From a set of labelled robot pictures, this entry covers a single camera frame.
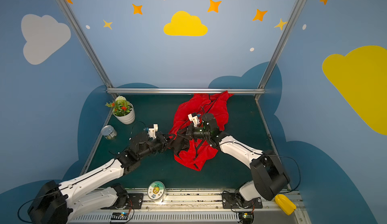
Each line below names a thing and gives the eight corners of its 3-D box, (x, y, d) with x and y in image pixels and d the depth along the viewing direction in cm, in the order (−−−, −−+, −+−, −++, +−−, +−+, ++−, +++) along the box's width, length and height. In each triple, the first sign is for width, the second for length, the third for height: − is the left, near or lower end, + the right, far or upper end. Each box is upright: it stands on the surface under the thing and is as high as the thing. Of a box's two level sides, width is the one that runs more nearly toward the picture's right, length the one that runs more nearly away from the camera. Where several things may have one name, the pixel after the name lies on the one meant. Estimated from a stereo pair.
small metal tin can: (103, 139, 98) (99, 134, 93) (108, 130, 103) (103, 125, 98) (115, 140, 99) (111, 134, 93) (119, 130, 103) (115, 125, 98)
